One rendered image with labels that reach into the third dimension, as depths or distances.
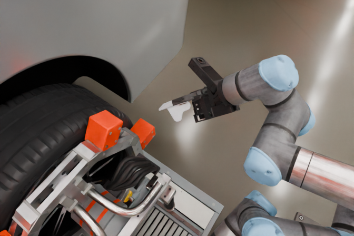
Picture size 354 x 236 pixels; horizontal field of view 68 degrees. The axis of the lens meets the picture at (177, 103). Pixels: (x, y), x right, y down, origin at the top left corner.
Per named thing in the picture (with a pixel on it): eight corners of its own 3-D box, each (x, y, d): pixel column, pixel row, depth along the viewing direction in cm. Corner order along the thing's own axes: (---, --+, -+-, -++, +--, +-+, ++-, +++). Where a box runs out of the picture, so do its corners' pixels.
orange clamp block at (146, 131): (128, 140, 109) (142, 125, 113) (143, 150, 107) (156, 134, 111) (125, 133, 103) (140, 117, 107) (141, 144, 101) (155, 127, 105)
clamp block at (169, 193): (155, 177, 92) (154, 173, 88) (176, 193, 90) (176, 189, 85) (146, 189, 90) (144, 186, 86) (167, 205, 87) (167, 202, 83)
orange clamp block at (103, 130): (99, 131, 85) (105, 108, 81) (118, 144, 83) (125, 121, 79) (83, 139, 79) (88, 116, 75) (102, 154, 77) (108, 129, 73)
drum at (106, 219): (98, 184, 103) (88, 173, 91) (140, 217, 97) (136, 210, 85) (72, 215, 97) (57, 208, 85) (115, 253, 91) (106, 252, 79)
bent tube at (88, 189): (121, 150, 89) (115, 138, 80) (166, 183, 84) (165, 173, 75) (84, 194, 82) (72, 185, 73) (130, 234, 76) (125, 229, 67)
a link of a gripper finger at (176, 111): (160, 126, 70) (193, 116, 69) (154, 105, 71) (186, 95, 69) (164, 126, 73) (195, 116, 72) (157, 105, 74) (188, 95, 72)
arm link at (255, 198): (258, 192, 60) (251, 184, 69) (225, 227, 60) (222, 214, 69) (285, 217, 59) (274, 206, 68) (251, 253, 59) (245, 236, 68)
